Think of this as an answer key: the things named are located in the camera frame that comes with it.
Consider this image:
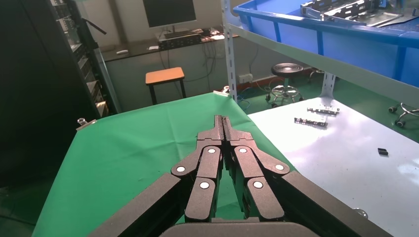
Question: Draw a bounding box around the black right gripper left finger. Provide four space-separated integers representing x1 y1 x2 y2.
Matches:
171 115 225 223

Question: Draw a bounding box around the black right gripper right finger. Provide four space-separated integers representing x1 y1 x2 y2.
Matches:
223 116 291 221

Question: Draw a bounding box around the green table cloth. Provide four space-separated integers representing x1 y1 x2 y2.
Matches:
31 92 297 237

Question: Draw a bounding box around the orange wooden top stool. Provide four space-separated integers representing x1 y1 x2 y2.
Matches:
145 67 187 106

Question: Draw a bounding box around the black round seat stool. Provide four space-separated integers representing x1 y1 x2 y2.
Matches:
265 63 304 109

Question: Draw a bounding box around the black equipment box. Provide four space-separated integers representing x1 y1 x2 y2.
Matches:
158 33 202 51

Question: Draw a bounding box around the chrome wheeled stool base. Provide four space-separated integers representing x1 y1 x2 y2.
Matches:
387 102 419 128

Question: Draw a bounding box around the black equipment rack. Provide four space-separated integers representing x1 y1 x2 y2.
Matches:
49 0 120 120

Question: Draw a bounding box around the blue plastic bin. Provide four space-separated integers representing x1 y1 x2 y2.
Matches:
233 0 419 88

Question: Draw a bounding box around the black computer monitor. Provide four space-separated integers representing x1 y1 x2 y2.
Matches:
143 0 197 38

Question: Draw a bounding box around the grey sheet metal chassis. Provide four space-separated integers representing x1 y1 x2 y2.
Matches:
300 0 331 20
322 0 403 27
373 0 419 29

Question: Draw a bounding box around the small silver metal bracket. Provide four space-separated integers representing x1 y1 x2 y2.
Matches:
293 117 328 127
307 106 340 116

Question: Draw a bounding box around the white perforated shelf post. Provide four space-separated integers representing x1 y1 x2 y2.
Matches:
221 0 239 103
322 72 337 99

